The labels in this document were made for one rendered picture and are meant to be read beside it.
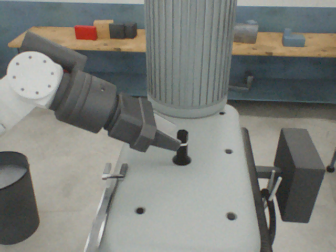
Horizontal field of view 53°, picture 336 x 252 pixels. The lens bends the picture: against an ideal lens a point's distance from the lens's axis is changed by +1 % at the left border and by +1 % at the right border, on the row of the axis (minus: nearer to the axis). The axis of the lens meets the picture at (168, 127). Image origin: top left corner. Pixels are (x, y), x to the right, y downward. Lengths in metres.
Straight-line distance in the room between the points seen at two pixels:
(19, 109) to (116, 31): 3.95
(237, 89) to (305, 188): 3.70
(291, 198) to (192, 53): 0.52
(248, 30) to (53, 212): 2.99
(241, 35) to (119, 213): 3.98
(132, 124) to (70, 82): 0.11
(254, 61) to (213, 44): 4.41
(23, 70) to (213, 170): 0.36
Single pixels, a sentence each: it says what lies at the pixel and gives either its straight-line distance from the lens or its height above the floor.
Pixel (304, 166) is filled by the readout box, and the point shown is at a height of 1.72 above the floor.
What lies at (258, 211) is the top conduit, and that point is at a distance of 0.69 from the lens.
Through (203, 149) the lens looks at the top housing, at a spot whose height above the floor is 1.89.
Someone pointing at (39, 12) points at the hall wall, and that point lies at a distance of 5.35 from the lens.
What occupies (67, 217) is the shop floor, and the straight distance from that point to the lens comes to 3.23.
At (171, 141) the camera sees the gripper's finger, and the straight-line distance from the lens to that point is 0.58.
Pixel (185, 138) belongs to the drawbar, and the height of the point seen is 1.95.
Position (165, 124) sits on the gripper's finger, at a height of 1.96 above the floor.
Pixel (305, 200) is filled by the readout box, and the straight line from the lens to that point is 1.04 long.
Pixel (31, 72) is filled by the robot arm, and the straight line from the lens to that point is 0.51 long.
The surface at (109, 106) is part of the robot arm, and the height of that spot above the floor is 2.04.
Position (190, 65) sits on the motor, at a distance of 0.72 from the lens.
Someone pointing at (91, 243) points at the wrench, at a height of 1.90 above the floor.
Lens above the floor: 2.30
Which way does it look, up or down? 33 degrees down
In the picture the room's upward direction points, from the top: straight up
